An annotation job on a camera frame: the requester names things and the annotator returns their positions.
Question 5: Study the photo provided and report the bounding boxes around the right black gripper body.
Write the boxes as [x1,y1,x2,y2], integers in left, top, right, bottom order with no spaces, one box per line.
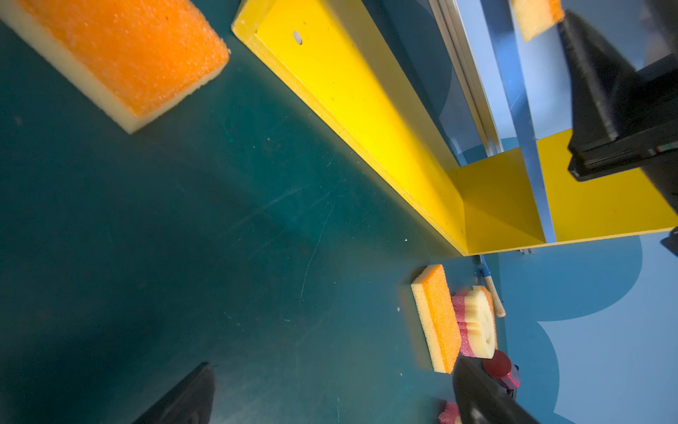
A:
[568,55,677,208]

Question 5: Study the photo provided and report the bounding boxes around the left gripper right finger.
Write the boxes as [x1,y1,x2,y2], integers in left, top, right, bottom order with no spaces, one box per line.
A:
[452,357,539,424]

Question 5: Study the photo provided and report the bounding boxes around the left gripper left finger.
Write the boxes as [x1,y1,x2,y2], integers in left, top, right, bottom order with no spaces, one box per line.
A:
[133,362,215,424]

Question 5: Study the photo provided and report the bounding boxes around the blue toy shovel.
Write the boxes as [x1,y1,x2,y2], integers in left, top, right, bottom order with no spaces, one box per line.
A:
[478,254,506,318]

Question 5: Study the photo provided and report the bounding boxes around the smiley sponge lower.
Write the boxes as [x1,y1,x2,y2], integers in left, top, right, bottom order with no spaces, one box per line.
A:
[438,402,462,424]

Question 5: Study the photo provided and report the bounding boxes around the orange sponge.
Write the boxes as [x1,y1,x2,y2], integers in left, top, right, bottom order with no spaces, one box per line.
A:
[411,264,462,374]
[1,1,230,134]
[510,0,565,42]

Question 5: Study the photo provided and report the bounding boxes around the red toy object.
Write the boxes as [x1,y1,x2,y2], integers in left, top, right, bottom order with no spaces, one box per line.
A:
[482,350,522,399]

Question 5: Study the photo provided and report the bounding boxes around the yellow shelf with pink and blue boards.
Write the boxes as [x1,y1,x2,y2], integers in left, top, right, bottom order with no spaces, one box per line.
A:
[231,1,677,256]

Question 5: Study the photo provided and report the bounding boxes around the smiley sponge upper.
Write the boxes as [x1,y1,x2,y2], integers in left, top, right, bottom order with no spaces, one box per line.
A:
[452,285,498,360]

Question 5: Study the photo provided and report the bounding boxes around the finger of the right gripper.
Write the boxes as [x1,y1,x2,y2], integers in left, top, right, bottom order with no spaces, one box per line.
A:
[558,10,639,151]

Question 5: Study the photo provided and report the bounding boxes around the smiley sponge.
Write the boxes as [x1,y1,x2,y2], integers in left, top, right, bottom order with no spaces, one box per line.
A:
[438,402,462,424]
[452,285,498,360]

